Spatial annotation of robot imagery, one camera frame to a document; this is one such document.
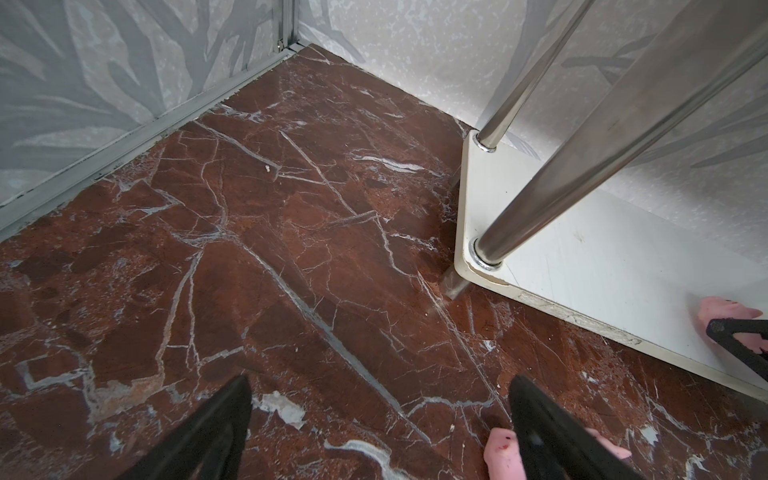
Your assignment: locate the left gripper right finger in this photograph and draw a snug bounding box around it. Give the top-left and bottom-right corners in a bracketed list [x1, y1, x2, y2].
[508, 375, 641, 480]

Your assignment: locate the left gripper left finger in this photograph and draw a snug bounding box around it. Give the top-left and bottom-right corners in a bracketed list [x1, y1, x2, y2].
[119, 375, 252, 479]

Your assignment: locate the pink pig toy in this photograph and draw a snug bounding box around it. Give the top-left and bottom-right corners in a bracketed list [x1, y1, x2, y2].
[697, 297, 767, 354]
[483, 427, 633, 480]

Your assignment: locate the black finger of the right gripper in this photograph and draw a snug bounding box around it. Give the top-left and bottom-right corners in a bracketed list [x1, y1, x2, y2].
[706, 318, 767, 380]

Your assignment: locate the white two-tier shelf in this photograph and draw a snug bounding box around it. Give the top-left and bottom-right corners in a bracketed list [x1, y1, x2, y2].
[440, 0, 768, 403]

